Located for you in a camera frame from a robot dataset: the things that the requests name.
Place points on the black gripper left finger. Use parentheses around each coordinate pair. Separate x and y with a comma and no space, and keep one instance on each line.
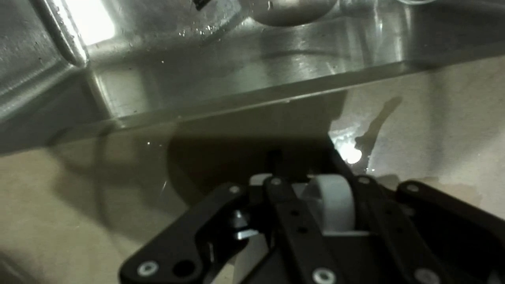
(174,253)

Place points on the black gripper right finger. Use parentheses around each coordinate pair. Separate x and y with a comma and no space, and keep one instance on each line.
(447,231)

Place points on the white ceramic mug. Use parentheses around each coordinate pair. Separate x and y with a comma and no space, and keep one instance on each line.
(331,202)

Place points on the stainless steel sink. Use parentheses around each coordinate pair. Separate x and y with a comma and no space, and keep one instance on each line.
(210,68)

